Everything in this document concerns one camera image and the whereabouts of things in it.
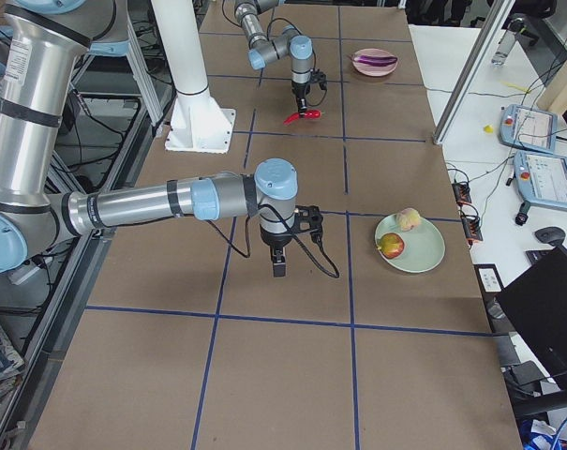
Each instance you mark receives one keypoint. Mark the red chili pepper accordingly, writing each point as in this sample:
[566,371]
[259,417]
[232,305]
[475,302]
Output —
[305,115]

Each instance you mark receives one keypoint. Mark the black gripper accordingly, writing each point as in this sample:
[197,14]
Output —
[299,90]
[274,240]

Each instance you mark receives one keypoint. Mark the black computer mouse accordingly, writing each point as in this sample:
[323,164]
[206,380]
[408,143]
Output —
[551,235]

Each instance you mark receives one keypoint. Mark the teach pendant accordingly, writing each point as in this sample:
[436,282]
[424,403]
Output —
[528,128]
[541,179]

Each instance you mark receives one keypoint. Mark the far teach pendant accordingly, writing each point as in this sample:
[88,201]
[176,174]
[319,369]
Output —
[528,128]

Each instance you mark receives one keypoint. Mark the pink green peach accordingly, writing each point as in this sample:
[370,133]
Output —
[408,219]

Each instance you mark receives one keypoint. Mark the purple eggplant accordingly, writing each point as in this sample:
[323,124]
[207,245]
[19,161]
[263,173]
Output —
[374,61]

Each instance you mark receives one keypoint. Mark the aluminium frame post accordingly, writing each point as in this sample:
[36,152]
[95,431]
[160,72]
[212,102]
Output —
[493,22]

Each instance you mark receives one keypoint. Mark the near teach pendant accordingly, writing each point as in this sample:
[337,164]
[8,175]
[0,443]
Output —
[541,179]

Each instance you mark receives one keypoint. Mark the orange power strip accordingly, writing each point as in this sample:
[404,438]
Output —
[469,215]

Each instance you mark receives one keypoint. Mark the black monitor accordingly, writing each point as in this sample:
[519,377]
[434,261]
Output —
[535,304]

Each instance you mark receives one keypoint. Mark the pink plate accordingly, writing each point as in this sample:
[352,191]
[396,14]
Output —
[374,71]

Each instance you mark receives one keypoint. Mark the green plate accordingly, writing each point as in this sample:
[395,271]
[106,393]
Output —
[424,246]

